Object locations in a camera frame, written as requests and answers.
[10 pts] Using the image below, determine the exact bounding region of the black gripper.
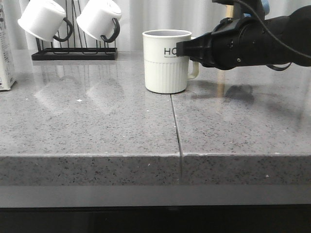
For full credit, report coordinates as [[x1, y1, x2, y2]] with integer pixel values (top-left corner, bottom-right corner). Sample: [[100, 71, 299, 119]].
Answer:
[[176, 17, 270, 70]]

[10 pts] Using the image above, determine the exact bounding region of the cream HOME mug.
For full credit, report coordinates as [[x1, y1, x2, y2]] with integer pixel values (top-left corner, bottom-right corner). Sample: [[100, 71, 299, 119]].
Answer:
[[142, 30, 199, 94]]

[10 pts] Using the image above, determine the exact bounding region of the white milk carton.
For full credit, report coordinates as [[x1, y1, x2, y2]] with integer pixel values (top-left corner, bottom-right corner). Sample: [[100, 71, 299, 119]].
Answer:
[[0, 0, 16, 91]]

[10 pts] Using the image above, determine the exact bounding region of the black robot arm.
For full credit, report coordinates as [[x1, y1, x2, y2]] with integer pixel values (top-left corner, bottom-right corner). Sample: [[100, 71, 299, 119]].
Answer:
[[176, 0, 311, 70]]

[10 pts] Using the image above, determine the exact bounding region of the wooden mug tree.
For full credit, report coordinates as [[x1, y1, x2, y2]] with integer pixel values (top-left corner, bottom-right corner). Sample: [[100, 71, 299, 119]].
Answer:
[[225, 5, 234, 18]]

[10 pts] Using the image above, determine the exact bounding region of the blue enamel mug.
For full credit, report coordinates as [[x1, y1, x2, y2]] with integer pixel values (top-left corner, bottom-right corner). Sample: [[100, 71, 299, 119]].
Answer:
[[261, 0, 270, 15]]

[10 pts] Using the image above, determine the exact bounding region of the white enamel mug right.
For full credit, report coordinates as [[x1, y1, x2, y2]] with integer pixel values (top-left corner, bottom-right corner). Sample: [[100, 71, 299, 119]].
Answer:
[[76, 0, 121, 43]]

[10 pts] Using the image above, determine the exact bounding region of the white enamel mug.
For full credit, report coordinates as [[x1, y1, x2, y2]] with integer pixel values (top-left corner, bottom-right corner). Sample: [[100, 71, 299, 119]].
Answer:
[[17, 0, 73, 42], [76, 0, 121, 43]]

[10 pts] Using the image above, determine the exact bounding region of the white enamel mug left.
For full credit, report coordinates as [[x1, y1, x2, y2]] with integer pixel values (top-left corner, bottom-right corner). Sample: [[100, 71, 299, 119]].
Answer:
[[17, 0, 73, 42]]

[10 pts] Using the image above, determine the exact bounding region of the black cable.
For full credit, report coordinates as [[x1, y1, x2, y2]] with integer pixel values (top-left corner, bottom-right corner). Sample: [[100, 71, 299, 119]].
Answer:
[[233, 0, 311, 72]]

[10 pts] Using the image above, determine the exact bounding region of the black wire mug rack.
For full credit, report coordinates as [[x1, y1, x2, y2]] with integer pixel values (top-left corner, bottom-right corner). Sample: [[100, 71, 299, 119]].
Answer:
[[32, 0, 117, 61]]

